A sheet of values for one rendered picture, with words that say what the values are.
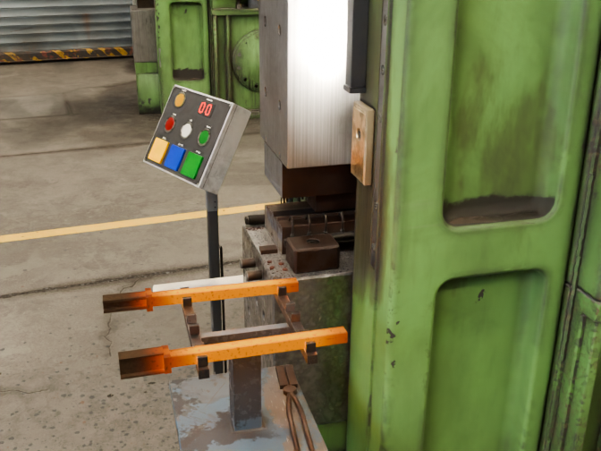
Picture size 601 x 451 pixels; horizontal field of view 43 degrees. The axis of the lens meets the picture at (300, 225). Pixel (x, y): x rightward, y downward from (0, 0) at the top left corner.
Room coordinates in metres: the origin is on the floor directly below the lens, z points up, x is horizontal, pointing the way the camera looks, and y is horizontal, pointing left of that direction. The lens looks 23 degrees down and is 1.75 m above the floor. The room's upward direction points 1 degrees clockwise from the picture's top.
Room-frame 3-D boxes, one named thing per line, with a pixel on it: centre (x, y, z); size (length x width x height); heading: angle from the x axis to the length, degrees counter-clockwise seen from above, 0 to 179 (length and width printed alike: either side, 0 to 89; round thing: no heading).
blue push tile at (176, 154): (2.35, 0.40, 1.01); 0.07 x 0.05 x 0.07; 41
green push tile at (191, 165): (2.27, 0.34, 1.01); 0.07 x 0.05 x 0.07; 41
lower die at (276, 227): (1.97, -0.13, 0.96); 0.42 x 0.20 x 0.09; 106
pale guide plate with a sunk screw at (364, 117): (1.64, -0.14, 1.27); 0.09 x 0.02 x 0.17; 16
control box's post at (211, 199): (2.42, 0.30, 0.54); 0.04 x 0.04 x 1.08; 16
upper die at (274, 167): (1.97, -0.13, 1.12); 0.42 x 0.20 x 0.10; 106
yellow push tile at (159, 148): (2.42, 0.47, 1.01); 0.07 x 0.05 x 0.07; 41
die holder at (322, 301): (1.92, -0.15, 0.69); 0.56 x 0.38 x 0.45; 106
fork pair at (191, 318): (1.39, 0.12, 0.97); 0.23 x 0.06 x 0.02; 105
